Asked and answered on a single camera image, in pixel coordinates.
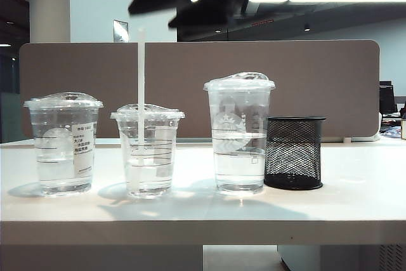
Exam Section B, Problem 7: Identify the white plastic straw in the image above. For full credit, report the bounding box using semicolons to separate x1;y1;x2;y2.
136;28;147;191

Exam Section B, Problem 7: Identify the tall clear plastic cup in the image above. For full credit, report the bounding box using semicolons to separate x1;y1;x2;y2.
203;72;276;196

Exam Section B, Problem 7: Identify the small clear plastic cup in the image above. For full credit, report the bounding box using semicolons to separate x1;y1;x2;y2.
110;103;187;199

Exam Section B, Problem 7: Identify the medium clear cup white label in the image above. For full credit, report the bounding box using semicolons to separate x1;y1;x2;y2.
22;92;105;197

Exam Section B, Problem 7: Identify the brown desk partition panel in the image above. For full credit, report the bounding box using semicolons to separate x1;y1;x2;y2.
18;39;381;143

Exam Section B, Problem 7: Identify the white round column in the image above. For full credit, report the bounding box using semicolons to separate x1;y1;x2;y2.
29;0;71;43

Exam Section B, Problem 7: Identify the black mesh pen holder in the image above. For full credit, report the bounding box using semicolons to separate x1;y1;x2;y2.
263;116;327;190

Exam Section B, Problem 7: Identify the black computer monitor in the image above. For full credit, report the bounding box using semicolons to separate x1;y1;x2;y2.
379;84;396;115

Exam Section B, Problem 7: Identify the framed wall sign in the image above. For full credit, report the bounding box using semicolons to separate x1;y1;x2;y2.
112;19;129;43

